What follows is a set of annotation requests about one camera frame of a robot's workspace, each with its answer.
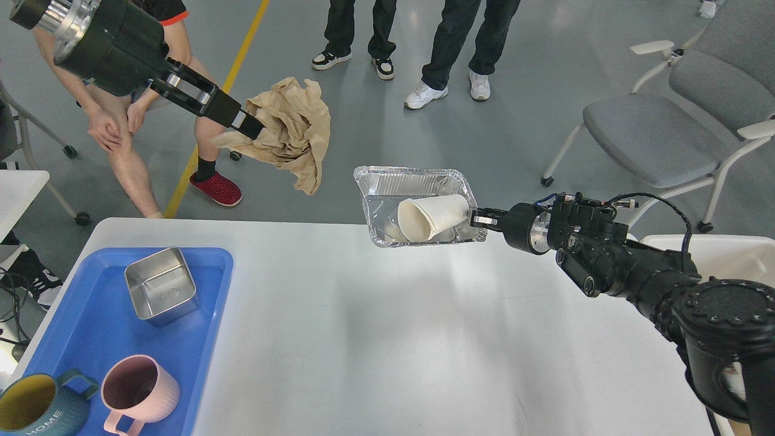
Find pink ribbed mug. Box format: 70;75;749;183
100;354;180;435

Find stainless steel rectangular tray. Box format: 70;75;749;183
125;246;199;326

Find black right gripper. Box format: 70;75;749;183
471;202;551;255

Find white plastic bin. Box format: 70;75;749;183
624;233;775;436

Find grey chair far left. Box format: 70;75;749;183
0;76;93;226

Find blue plastic tray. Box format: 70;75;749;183
24;248;234;435

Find seated person in shorts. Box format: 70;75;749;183
30;0;243;219

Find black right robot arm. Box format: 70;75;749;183
470;193;774;435

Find grey office chair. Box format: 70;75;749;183
541;1;774;234

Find brown paper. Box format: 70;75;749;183
212;76;331;195

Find standing person black white shoes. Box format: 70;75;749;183
312;0;399;81

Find standing person white sneakers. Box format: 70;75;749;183
404;1;520;110

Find white side table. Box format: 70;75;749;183
1;170;50;240

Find white paper cup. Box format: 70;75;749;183
397;194;470;242

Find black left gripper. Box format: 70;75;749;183
9;1;264;140

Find teal mug yellow inside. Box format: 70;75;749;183
1;369;99;435

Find aluminium foil tray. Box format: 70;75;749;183
354;166;487;248

